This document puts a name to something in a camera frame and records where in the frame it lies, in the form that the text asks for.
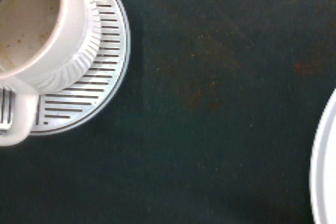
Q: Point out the grey Keurig coffee machine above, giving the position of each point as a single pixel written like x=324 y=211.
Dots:
x=69 y=107

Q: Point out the white two-tier round shelf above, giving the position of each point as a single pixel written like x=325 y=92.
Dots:
x=322 y=167

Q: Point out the white ceramic mug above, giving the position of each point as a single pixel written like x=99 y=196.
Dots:
x=49 y=38

